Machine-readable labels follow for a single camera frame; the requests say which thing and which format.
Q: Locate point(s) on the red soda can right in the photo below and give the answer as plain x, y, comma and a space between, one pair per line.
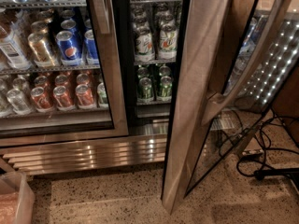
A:
85, 96

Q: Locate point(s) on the red soda can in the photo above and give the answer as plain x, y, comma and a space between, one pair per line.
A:
42, 100
63, 98
85, 96

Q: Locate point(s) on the silver can lower left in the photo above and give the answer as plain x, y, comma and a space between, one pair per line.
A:
20, 103

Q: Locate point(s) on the stainless fridge bottom grille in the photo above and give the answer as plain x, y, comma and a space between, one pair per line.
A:
40, 148

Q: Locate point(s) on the white green can far left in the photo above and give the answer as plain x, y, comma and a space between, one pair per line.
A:
144, 50

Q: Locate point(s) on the clear plastic storage bin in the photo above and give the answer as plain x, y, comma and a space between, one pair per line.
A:
16, 199

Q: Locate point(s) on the gold soda can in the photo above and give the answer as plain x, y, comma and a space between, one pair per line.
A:
44, 54

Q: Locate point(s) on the red soda can left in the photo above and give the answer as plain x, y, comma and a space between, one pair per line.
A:
42, 100

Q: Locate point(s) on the blue Pepsi can front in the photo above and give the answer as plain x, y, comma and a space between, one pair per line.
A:
70, 47

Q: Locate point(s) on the blue Pepsi can edge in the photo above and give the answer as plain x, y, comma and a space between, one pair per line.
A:
91, 47

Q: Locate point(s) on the clear labelled bottle left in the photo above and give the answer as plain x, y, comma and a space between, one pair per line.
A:
12, 47

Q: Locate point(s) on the green soda can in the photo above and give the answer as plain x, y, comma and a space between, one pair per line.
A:
165, 88

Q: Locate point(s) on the red soda can middle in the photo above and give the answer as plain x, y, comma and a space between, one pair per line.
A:
63, 98

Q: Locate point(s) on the glass fridge door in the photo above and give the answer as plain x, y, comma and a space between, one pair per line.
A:
50, 17
234, 57

